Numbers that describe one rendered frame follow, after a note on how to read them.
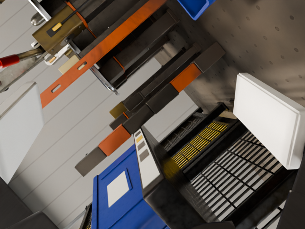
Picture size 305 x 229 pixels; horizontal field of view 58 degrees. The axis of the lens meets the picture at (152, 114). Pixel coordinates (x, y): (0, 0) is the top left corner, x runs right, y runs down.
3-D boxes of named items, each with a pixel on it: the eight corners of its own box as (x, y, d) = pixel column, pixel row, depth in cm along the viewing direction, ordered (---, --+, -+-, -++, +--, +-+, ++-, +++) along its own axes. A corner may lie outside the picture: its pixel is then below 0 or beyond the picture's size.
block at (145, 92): (187, 48, 98) (123, 104, 97) (195, 41, 86) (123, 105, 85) (193, 55, 98) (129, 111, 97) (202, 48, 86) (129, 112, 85)
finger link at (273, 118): (298, 112, 12) (314, 112, 12) (236, 72, 18) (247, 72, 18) (286, 171, 13) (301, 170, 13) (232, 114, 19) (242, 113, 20)
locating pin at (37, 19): (45, 8, 87) (29, 22, 87) (42, 5, 84) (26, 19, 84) (52, 16, 88) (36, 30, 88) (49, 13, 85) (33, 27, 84)
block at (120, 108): (179, 50, 107) (110, 111, 106) (184, 46, 99) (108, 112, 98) (192, 66, 108) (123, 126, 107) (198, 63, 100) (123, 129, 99)
